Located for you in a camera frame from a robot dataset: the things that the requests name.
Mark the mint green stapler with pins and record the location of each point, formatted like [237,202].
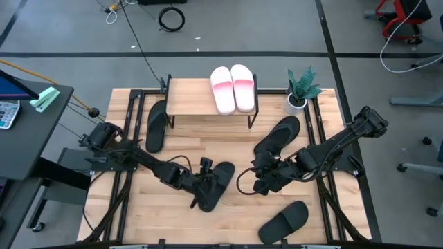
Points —
[44,99]

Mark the red and black chair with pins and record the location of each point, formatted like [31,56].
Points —
[398,15]

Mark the black metal table frame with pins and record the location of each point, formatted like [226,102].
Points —
[320,114]

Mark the black flip-flop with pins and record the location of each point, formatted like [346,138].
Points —
[156,128]
[280,133]

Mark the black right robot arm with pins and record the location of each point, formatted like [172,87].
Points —
[339,141]

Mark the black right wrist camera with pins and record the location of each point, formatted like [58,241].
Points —
[266,158]

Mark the black round knob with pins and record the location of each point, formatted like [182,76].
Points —
[93,112]

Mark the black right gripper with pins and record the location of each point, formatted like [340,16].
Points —
[277,173]

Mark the grey table foot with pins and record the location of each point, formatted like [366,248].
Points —
[415,101]

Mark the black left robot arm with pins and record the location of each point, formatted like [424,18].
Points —
[138,159]

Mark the green plant in white pot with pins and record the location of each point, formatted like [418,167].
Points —
[301,90]

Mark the pink slide sandal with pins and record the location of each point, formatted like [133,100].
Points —
[222,91]
[244,88]

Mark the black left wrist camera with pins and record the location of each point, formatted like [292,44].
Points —
[206,165]

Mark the wooden shelf with black frame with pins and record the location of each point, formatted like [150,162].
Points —
[190,97]

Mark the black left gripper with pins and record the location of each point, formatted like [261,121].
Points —
[194,185]

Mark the dark monitor screen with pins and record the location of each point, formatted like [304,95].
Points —
[14,88]

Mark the white calculator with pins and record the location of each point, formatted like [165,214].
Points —
[7,114]

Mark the dark grey desk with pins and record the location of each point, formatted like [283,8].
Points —
[27,148]

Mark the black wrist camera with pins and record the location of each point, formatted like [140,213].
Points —
[266,158]
[206,165]

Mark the black slide sandal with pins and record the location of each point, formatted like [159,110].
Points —
[223,173]
[284,222]

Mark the office chair base with casters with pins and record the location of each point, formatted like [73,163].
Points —
[415,167]

